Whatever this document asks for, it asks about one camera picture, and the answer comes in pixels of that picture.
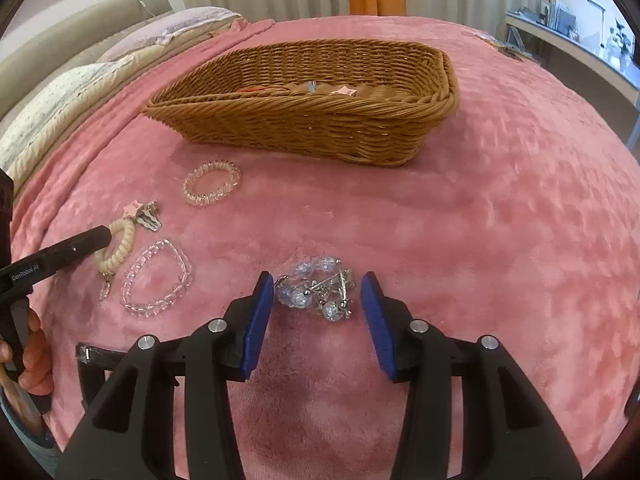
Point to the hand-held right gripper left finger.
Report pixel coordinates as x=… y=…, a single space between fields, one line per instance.
x=256 y=330

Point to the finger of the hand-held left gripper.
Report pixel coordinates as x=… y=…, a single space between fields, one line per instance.
x=75 y=248

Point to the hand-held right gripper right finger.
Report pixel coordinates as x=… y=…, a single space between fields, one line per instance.
x=380 y=330

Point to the blue crystal bead jewelry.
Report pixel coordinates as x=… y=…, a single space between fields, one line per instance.
x=315 y=292

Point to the brown wicker basket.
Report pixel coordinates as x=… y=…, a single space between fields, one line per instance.
x=300 y=130

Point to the person's left forearm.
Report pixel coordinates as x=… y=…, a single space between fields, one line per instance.
x=27 y=430

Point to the person's left hand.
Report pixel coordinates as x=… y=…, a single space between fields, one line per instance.
x=37 y=360

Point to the cream floral pillow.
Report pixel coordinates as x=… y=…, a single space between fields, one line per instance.
x=55 y=105

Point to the pink fleece blanket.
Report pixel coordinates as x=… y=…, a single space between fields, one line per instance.
x=500 y=210

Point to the beige headboard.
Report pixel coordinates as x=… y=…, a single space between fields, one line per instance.
x=70 y=30

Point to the lavender pillow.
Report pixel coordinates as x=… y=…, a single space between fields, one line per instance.
x=170 y=25

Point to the small colourful trinkets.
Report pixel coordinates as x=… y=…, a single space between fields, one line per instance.
x=505 y=49

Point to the white desk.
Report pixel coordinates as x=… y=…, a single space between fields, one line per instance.
x=575 y=47

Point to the grey desk boxes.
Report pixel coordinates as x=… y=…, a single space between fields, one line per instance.
x=560 y=17

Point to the small potted plant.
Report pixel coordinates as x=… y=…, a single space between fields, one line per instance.
x=620 y=40

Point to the white desk lamp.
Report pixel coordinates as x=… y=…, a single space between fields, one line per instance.
x=602 y=20

